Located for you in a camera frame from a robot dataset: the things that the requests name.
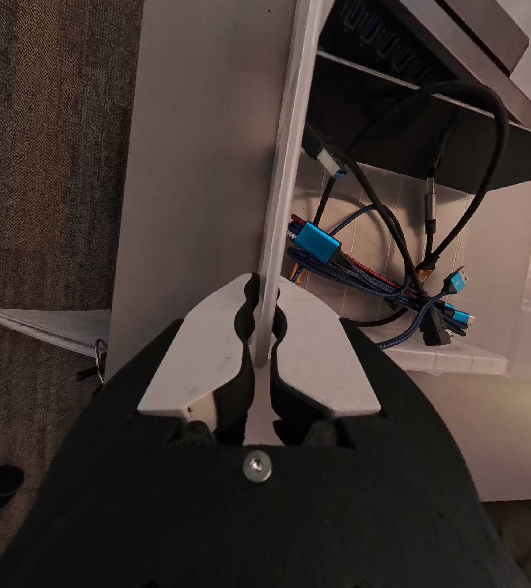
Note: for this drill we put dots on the clear plastic storage bin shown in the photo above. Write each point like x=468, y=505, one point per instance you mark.
x=288, y=138

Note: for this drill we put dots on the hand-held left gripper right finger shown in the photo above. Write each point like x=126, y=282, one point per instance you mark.
x=320, y=358

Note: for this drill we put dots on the white flat board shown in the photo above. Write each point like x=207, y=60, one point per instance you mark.
x=54, y=328

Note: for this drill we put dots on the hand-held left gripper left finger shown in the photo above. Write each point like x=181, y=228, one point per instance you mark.
x=201, y=358

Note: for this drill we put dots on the grey metal slab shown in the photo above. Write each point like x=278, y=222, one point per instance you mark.
x=476, y=36

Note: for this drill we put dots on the black USB hub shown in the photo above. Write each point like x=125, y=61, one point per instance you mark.
x=385, y=119

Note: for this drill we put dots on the person's dark trousers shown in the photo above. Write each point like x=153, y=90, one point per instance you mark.
x=522, y=542

